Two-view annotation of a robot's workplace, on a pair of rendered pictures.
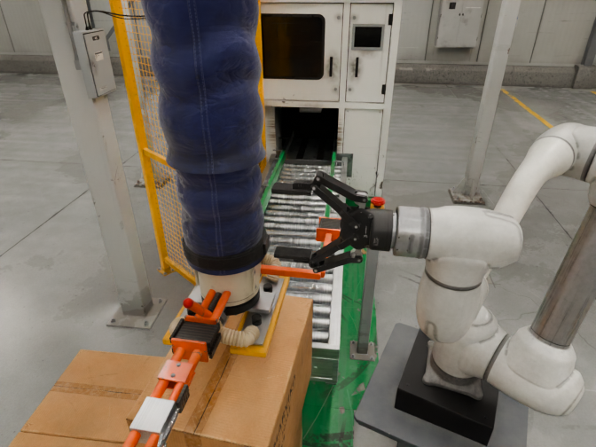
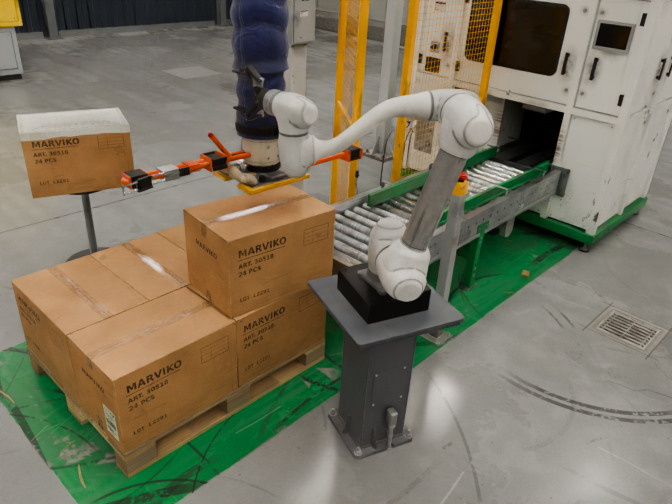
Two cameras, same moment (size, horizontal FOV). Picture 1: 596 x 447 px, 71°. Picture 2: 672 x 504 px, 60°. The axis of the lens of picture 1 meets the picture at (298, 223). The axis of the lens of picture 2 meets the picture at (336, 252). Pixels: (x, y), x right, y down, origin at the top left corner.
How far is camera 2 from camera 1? 1.80 m
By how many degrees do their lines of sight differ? 31
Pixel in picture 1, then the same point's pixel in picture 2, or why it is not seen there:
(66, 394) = not seen: hidden behind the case
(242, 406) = (236, 226)
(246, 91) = (264, 29)
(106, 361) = not seen: hidden behind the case
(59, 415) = (178, 235)
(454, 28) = not seen: outside the picture
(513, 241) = (297, 109)
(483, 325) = (386, 229)
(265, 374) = (262, 222)
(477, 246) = (284, 108)
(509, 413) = (407, 323)
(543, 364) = (391, 253)
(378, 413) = (323, 286)
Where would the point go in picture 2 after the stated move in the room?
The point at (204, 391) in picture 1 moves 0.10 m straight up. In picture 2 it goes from (226, 215) to (225, 195)
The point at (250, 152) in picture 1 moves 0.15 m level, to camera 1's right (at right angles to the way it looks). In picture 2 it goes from (265, 64) to (294, 71)
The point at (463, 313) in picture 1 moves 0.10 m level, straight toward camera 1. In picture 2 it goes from (285, 151) to (258, 153)
